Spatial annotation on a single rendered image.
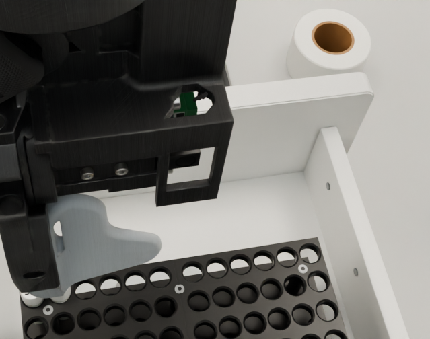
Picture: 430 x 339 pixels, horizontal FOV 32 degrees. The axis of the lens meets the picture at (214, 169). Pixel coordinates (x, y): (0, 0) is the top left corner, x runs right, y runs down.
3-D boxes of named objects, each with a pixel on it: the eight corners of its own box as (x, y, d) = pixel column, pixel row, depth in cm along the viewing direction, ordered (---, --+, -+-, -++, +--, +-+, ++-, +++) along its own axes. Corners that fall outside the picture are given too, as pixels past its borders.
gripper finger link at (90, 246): (165, 324, 35) (169, 210, 28) (35, 346, 34) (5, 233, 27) (153, 267, 37) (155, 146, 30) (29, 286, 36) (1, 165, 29)
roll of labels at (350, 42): (354, 38, 72) (366, 9, 69) (365, 97, 69) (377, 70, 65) (282, 35, 72) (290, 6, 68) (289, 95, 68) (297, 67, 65)
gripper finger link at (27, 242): (64, 319, 30) (39, 183, 23) (23, 325, 29) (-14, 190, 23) (52, 220, 32) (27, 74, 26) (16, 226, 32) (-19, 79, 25)
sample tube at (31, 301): (27, 309, 45) (18, 280, 41) (49, 306, 45) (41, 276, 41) (29, 329, 44) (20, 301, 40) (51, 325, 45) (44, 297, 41)
